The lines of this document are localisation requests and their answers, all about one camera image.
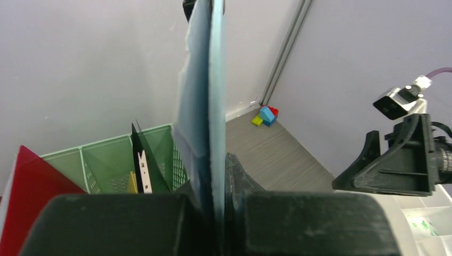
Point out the white drawer organizer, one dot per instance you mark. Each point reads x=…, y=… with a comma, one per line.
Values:
x=421, y=225

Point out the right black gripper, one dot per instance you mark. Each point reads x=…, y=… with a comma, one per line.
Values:
x=406, y=168

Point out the red notebook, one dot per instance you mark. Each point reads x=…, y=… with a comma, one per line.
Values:
x=32, y=184

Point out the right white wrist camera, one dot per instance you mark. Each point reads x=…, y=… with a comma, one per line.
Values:
x=400, y=102

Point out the yellow book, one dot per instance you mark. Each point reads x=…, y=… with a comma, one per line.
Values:
x=132, y=187

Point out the black book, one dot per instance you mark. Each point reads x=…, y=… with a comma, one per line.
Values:
x=149, y=178

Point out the green file organizer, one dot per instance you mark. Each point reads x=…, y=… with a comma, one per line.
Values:
x=104, y=167

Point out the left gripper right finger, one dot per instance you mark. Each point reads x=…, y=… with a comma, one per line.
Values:
x=261, y=222

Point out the colourful toy blocks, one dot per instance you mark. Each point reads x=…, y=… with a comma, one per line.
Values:
x=266, y=116

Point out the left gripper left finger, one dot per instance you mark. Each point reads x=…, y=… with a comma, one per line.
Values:
x=118, y=224

